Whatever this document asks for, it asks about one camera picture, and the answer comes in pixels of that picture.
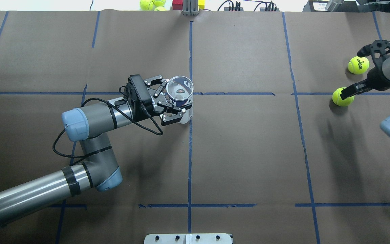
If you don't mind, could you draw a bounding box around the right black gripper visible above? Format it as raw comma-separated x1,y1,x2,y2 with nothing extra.
340,46,385,100

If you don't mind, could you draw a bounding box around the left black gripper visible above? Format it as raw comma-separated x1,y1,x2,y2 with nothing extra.
144,75,193,126

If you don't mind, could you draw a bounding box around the yellow Wilson tennis ball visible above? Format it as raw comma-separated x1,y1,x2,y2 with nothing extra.
348,56,370,75

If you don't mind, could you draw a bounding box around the clear Wilson tennis ball can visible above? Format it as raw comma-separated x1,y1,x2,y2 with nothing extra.
165,76,194,107

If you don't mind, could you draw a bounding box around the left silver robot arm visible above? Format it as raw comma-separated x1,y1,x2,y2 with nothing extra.
0,75,193,230

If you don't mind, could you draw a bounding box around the yellow tennis ball on desk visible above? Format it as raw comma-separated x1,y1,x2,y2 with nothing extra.
139,0,156,11

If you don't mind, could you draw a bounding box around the red cube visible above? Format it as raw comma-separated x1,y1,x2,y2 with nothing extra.
172,0,183,11

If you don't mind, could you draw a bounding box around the yellow cube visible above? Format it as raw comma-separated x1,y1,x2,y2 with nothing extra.
198,0,206,9

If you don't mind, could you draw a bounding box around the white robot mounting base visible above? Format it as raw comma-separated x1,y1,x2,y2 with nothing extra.
144,233,234,244

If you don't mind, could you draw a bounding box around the aluminium frame post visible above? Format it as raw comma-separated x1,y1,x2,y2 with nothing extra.
181,0,199,16

